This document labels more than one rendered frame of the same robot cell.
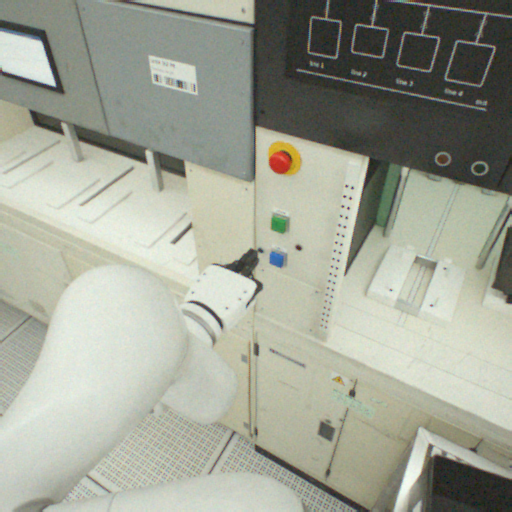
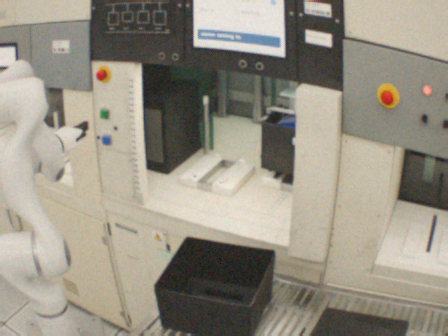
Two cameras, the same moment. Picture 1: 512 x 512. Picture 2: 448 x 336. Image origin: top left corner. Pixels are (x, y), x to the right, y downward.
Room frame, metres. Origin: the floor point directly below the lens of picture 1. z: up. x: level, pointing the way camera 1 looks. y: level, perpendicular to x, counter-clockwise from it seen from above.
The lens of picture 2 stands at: (-0.99, -0.40, 1.84)
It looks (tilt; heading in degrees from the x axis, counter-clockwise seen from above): 27 degrees down; 358
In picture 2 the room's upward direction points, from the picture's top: 1 degrees counter-clockwise
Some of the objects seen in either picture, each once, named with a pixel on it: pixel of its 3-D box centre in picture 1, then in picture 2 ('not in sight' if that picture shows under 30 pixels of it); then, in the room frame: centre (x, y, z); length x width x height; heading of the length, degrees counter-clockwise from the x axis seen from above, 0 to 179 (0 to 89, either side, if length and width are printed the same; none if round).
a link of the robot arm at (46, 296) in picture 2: not in sight; (28, 272); (-0.06, 0.09, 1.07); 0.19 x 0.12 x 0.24; 100
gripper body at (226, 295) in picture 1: (217, 299); (64, 139); (0.48, 0.06, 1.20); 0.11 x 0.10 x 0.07; 150
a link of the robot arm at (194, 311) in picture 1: (195, 325); not in sight; (0.43, 0.09, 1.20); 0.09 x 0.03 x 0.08; 60
